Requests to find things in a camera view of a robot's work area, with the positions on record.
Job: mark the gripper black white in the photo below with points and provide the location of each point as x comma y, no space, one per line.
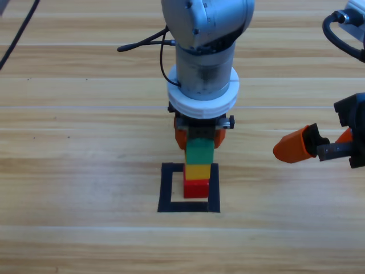
204,108
357,120

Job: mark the green wooden block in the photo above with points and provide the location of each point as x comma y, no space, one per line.
199,154

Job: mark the yellow wooden block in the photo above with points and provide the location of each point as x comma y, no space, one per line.
197,172

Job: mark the red wooden block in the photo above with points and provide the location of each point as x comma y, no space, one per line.
195,189

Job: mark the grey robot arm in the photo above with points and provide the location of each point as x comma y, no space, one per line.
199,23

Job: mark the black tape square outline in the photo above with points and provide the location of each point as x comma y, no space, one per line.
165,194

